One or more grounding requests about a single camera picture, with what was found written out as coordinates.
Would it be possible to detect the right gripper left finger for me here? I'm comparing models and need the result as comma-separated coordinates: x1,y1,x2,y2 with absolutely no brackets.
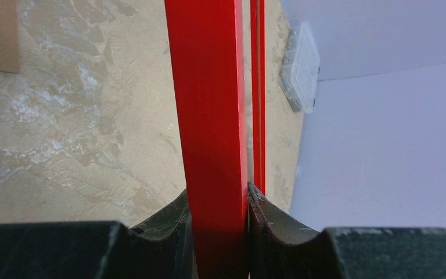
0,192,197,278

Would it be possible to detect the clear plastic organizer box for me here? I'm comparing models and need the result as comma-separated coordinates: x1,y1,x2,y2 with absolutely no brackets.
279,22,321,114

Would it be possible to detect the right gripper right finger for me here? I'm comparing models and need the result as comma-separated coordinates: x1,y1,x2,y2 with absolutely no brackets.
248,183,446,278

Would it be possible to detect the red picture frame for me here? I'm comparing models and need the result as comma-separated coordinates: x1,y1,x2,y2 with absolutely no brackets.
164,1,249,278

